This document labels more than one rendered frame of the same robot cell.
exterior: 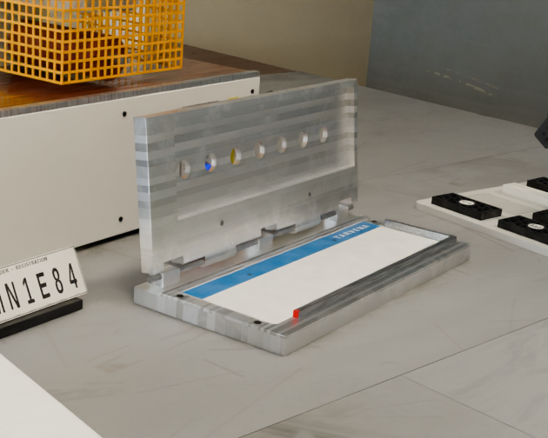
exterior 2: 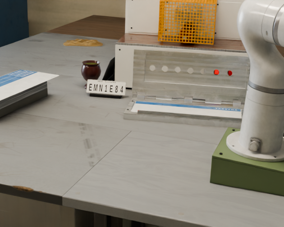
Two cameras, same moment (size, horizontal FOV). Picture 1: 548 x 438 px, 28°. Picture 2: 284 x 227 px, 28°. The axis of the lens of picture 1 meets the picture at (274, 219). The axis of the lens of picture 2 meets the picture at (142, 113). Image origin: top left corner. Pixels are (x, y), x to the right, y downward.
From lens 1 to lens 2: 181 cm
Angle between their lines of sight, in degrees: 61
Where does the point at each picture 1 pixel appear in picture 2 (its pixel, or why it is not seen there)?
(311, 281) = (170, 110)
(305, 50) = not seen: outside the picture
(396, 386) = (123, 131)
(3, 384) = (26, 86)
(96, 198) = not seen: hidden behind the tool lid
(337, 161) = (238, 85)
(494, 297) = (214, 135)
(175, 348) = (111, 109)
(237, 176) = (177, 76)
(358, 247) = (212, 111)
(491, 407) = (125, 141)
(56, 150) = not seen: hidden behind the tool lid
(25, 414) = (16, 89)
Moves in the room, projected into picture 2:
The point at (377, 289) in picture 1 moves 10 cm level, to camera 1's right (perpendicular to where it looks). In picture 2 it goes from (176, 117) to (190, 126)
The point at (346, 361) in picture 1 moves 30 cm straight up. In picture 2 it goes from (131, 124) to (133, 40)
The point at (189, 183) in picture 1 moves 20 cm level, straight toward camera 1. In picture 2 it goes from (153, 72) to (107, 78)
